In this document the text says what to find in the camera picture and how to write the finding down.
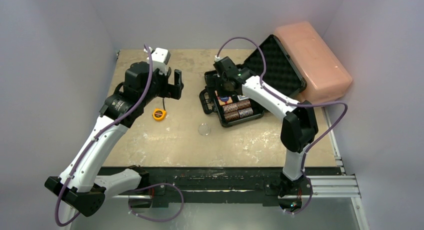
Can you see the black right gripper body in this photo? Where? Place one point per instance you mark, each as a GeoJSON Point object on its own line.
{"type": "Point", "coordinates": [212, 90]}

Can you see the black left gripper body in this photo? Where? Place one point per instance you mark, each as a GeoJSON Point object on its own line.
{"type": "Point", "coordinates": [159, 86]}

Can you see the blue playing card deck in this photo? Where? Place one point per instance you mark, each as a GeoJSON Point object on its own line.
{"type": "Point", "coordinates": [242, 97]}

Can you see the blue small blind button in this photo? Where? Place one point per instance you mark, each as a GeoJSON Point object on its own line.
{"type": "Point", "coordinates": [225, 99]}

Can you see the blue grey poker chip stack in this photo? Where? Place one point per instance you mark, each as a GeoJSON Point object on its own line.
{"type": "Point", "coordinates": [245, 112]}

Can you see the black foam-lined poker case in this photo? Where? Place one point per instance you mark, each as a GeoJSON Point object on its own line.
{"type": "Point", "coordinates": [281, 74]}

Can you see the brown poker chip stack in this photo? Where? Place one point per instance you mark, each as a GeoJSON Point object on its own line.
{"type": "Point", "coordinates": [231, 116]}

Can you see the clear round dealer button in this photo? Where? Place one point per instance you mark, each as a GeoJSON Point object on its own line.
{"type": "Point", "coordinates": [204, 129]}

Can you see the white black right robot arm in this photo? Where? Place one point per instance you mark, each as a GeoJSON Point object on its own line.
{"type": "Point", "coordinates": [298, 122]}

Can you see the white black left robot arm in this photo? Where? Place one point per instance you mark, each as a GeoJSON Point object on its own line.
{"type": "Point", "coordinates": [80, 185]}

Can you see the red playing card deck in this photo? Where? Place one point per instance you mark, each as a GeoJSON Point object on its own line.
{"type": "Point", "coordinates": [220, 102]}

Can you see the yellow tape measure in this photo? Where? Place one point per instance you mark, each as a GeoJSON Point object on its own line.
{"type": "Point", "coordinates": [160, 113]}

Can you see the orange poker chip row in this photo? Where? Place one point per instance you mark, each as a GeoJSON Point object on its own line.
{"type": "Point", "coordinates": [233, 107]}

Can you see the pink translucent plastic box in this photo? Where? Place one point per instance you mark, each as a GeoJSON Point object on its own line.
{"type": "Point", "coordinates": [326, 78]}

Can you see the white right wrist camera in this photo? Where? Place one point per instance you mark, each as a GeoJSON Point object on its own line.
{"type": "Point", "coordinates": [216, 58]}

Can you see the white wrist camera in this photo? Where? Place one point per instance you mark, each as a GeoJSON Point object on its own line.
{"type": "Point", "coordinates": [158, 59]}
{"type": "Point", "coordinates": [216, 58]}

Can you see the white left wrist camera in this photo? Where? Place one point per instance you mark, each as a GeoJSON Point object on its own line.
{"type": "Point", "coordinates": [158, 59]}

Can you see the black metal base frame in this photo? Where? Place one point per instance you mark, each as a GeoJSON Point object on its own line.
{"type": "Point", "coordinates": [242, 185]}

